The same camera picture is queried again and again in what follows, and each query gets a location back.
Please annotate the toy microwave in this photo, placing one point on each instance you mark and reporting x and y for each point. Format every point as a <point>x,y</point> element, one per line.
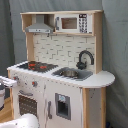
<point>73,23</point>

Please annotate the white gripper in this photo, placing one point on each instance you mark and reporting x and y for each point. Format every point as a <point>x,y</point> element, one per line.
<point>8,82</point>

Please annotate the grey range hood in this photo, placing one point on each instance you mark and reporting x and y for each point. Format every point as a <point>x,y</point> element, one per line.
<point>40,26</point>

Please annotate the white cupboard door dispenser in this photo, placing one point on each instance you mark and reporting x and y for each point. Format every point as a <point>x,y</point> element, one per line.
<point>64,107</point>

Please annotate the right red stove knob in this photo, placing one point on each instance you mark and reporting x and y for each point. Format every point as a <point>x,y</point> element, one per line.
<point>34,83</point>

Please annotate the wooden toy kitchen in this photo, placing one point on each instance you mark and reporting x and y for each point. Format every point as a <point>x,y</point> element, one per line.
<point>73,50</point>

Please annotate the black stovetop red burners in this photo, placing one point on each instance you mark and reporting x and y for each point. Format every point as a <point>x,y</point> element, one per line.
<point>38,66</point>

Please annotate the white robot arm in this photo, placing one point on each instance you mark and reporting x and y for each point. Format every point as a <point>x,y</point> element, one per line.
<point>26,120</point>

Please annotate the grey toy sink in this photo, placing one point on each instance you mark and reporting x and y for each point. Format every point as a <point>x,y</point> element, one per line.
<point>71,73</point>

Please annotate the white oven door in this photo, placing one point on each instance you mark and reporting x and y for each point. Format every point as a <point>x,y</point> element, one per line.
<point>26,100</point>

